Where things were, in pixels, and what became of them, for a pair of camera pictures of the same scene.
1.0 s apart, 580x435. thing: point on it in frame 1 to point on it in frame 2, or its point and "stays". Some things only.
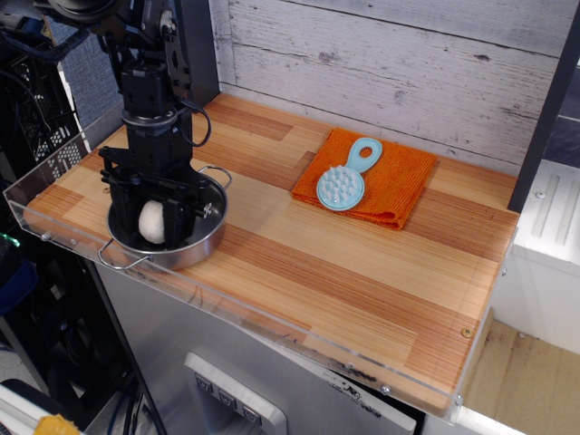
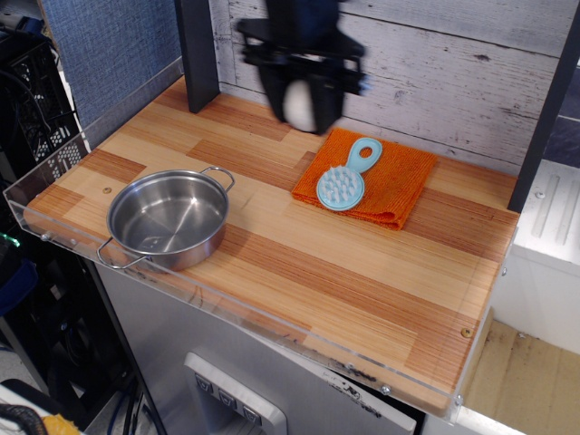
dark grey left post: x=195 y=23 stays
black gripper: x=159 y=160 to x=300 y=36
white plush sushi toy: x=151 y=221 to x=298 y=106
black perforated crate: x=41 y=135 stays
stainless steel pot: x=209 y=231 stays
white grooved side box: x=538 y=284 stays
